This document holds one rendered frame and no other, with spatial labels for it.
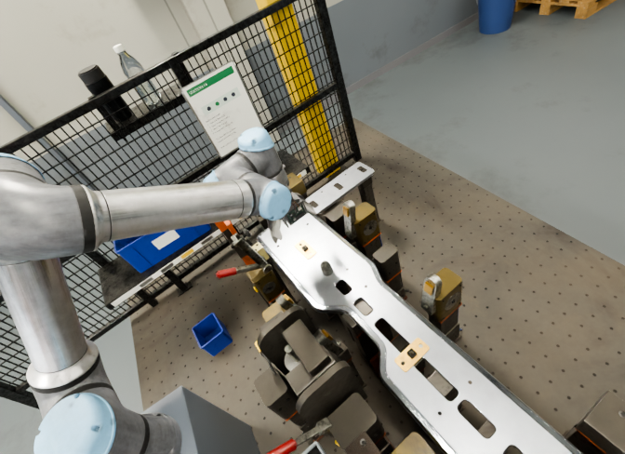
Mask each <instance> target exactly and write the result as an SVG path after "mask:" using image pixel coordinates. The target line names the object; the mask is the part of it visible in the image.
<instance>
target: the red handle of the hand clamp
mask: <svg viewBox="0 0 625 454"><path fill-rule="evenodd" d="M257 269H261V267H259V266H258V265H257V264H256V263H254V264H249V265H245V266H241V267H236V268H235V267H233V268H229V269H225V270H220V271H217V273H216V276H217V277H218V278H222V277H227V276H231V275H236V274H240V273H244V272H248V271H253V270H257Z"/></svg>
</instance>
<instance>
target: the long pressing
mask: <svg viewBox="0 0 625 454"><path fill-rule="evenodd" d="M280 220H281V226H280V229H281V232H282V235H283V239H282V240H279V239H278V240H277V244H275V243H274V241H273V239H272V237H271V234H270V230H269V227H268V228H267V229H266V230H264V231H263V232H262V233H260V234H259V235H258V236H257V242H259V243H260V244H261V245H262V246H263V248H264V249H265V251H266V252H267V254H268V256H269V257H270V258H271V259H272V260H273V262H274V263H275V264H276V265H277V266H278V268H279V269H280V270H281V271H282V272H283V274H284V275H285V276H286V277H287V278H288V280H289V281H290V282H291V283H292V284H293V285H294V287H295V288H296V289H297V290H298V291H299V293H300V294H301V295H302V296H303V297H304V299H305V300H306V301H307V302H309V303H310V305H311V306H312V307H313V308H314V310H315V311H316V312H319V313H341V314H347V315H348V316H349V317H350V318H351V319H352V320H353V321H354V322H355V323H356V324H357V325H358V326H359V328H361V329H362V330H363V331H364V332H365V334H366V335H367V336H368V337H369V338H370V339H371V340H372V341H373V342H374V343H375V344H376V345H377V346H378V348H379V376H380V378H381V380H382V382H383V384H384V385H385V386H386V387H387V388H388V389H389V391H390V392H391V393H392V394H393V395H394V397H395V398H396V399H397V400H398V401H399V402H400V404H401V405H402V406H403V407H404V408H405V409H406V411H407V412H408V413H409V414H410V415H411V416H412V418H413V419H414V420H415V421H416V422H417V423H418V424H419V426H420V427H421V428H422V429H423V430H424V432H425V433H426V434H427V435H428V436H429V437H430V438H431V440H432V441H433V442H434V443H435V444H436V446H438V447H439V448H440V449H441V450H442V452H443V453H444V454H504V452H505V451H506V450H507V448H508V447H510V446H514V447H516V448H517V449H518V450H519V451H520V452H521V453H523V454H583V453H582V452H580V451H579V450H578V449H577V448H576V447H574V446H573V445H572V444H571V443H570V442H569V441H568V440H566V439H565V438H564V437H563V436H562V435H561V434H559V433H558V432H557V431H556V430H555V429H553V428H552V427H551V425H550V424H549V423H547V422H546V421H545V420H544V419H542V418H541V417H540V416H539V415H538V414H537V413H536V412H534V411H533V410H532V409H531V408H530V407H528V406H527V405H526V404H525V403H524V402H523V401H522V400H520V399H519V398H518V397H517V396H516V395H515V394H513V393H512V392H511V391H510V390H509V389H507V388H506V387H505V386H504V385H503V384H502V383H500V382H499V381H498V380H497V379H496V378H494V377H493V376H492V375H491V374H490V373H489V372H487V371H486V370H485V369H484V368H483V367H481V366H480V365H479V364H478V363H477V362H476V361H474V360H473V359H472V358H471V357H470V356H469V355H468V354H466V353H465V352H464V351H463V350H462V349H460V348H459V347H458V346H457V344H456V343H454V342H453V341H452V340H451V339H450V338H448V337H447V336H446V335H445V334H444V333H443V332H441V331H440V330H439V329H438V328H437V327H435V326H434V325H433V324H432V323H431V322H430V321H428V320H427V319H426V318H425V317H424V316H423V315H422V314H420V313H419V312H418V311H417V310H416V309H414V308H413V307H412V306H411V305H410V304H409V303H407V302H406V301H405V300H404V299H403V298H401V297H400V296H399V295H398V294H397V293H396V292H394V291H393V290H392V289H391V288H390V287H388V286H387V285H386V284H385V283H384V282H383V281H382V279H381V277H380V275H379V271H378V269H377V267H376V265H375V263H374V262H373V261H371V260H370V259H369V258H368V257H366V256H365V255H364V254H363V253H362V252H360V251H359V250H358V249H357V248H356V247H354V246H353V245H352V244H351V243H349V242H348V241H347V240H346V239H344V238H343V237H342V236H341V235H340V234H338V233H337V232H336V231H335V230H333V229H332V228H331V227H330V226H329V225H327V224H326V223H325V222H324V221H323V220H321V219H320V218H319V217H317V216H316V215H313V214H311V213H309V212H308V214H306V215H305V216H303V217H302V218H301V219H299V220H298V221H296V222H295V223H293V224H292V225H289V224H288V223H287V225H288V227H289V228H287V227H286V226H285V225H284V223H283V221H282V219H280ZM307 223H309V225H306V224H307ZM301 240H304V241H305V242H306V243H308V244H309V245H310V246H311V247H312V248H313V249H314V250H315V251H316V252H317V253H316V254H315V255H314V256H313V257H311V258H310V259H309V260H308V259H306V258H305V257H304V256H303V255H302V254H301V253H300V252H299V251H298V250H297V249H296V248H295V245H296V244H297V243H298V242H300V241H301ZM277 246H279V247H277ZM323 260H327V261H328V262H329V263H330V265H331V267H332V269H333V274H332V275H330V276H325V275H323V272H322V270H321V267H320V264H321V262H322V261H323ZM347 268H348V269H349V270H348V271H346V269H347ZM339 281H344V282H345V283H346V284H347V285H349V286H350V287H351V288H352V291H351V292H349V293H348V294H347V295H343V294H342V293H341V292H340V291H339V290H338V289H337V288H336V284H337V283H338V282H339ZM365 286H367V287H365ZM359 299H363V300H364V301H365V302H366V303H367V304H368V305H369V306H370V307H371V308H372V309H373V312H372V313H371V314H369V315H367V316H365V315H363V314H362V313H361V312H360V311H359V310H358V309H357V308H356V307H355V306H354V303H355V302H356V301H358V300H359ZM380 319H384V320H385V321H386V322H387V323H388V324H389V325H390V326H391V327H392V328H393V329H394V330H395V331H396V332H397V333H398V334H399V335H400V336H401V337H402V338H403V339H404V340H405V341H407V342H408V343H409V345H410V344H411V343H412V342H413V341H414V340H415V339H416V338H420V339H421V340H422V341H424V342H425V343H426V344H427V345H428V346H429V347H430V350H429V351H428V352H427V353H426V354H425V355H423V356H422V357H421V358H424V359H425V360H426V361H427V362H428V363H429V364H430V365H431V366H432V367H433V368H435V369H436V370H437V371H438V372H439V373H440V374H441V375H442V376H443V377H444V378H445V379H446V380H447V381H448V382H449V383H450V384H451V385H452V386H453V387H454V388H455V389H456V390H457V391H458V396H457V397H456V398H455V399H454V400H452V401H448V400H447V399H446V398H445V397H444V396H443V395H442V394H441V393H440V392H439V391H438V390H437V389H436V388H435V387H434V386H433V385H432V384H431V383H430V382H429V381H428V380H427V379H426V378H425V377H424V376H423V375H422V374H421V373H420V372H419V371H418V370H417V369H416V368H415V365H414V366H413V367H412V368H411V369H409V370H408V371H407V372H404V371H403V370H402V369H401V368H400V367H399V366H398V365H397V364H396V363H395V362H394V359H395V358H396V357H397V356H398V355H399V354H400V352H399V351H398V350H397V349H396V348H395V347H394V346H393V345H392V344H391V342H390V341H389V340H388V339H387V338H386V337H385V336H384V335H383V334H382V333H381V332H380V331H379V330H378V329H377V328H376V327H375V324H376V323H377V322H378V321H379V320H380ZM468 381H472V384H469V383H468ZM463 401H468V402H470V403H471V404H472V405H473V406H474V407H475V408H476V409H477V410H478V411H479V412H480V413H481V414H482V415H483V416H484V417H485V418H486V419H487V420H488V421H489V422H490V423H491V424H492V425H493V426H494V427H495V432H494V433H493V434H492V435H491V436H490V437H489V438H485V437H483V436H482V435H481V434H480V433H479V432H478V431H477V430H476V429H475V428H474V427H473V426H472V425H471V424H470V423H469V422H468V421H467V420H466V419H465V418H464V417H463V416H462V415H461V414H460V413H459V410H458V407H459V405H460V404H461V403H462V402H463ZM439 411H440V412H441V413H442V415H439V414H438V412H439Z"/></svg>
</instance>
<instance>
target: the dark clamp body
mask: <svg viewBox="0 0 625 454"><path fill-rule="evenodd" d="M327 418H328V420H329V421H330V423H331V428H330V429H329V431H330V432H331V433H332V435H333V436H334V438H335V439H336V440H335V444H336V445H338V446H339V447H341V448H342V449H343V450H344V451H345V448H346V447H347V446H348V445H349V444H350V443H351V442H352V441H353V440H354V439H355V438H356V437H357V436H358V435H359V434H361V433H362V432H363V431H366V433H367V434H368V435H369V437H370V438H371V439H372V441H373V442H374V444H375V445H376V446H377V448H378V449H379V451H380V452H381V453H382V454H391V453H392V452H393V451H394V450H395V447H394V446H393V445H392V443H391V442H390V441H389V439H388V438H387V437H386V435H385V434H386V433H385V432H384V428H383V427H382V425H381V423H380V422H379V419H378V417H377V416H376V414H375V413H374V411H373V410H372V409H371V408H370V406H369V405H368V404H367V403H366V401H365V400H364V398H363V397H362V396H361V395H360V394H359V393H354V394H352V395H351V396H350V397H349V398H348V399H347V400H346V401H345V402H343V403H342V404H341V405H340V406H339V407H338V408H337V409H336V410H335V411H334V412H333V413H332V414H330V415H329V416H328V417H327ZM345 452H346V451H345Z"/></svg>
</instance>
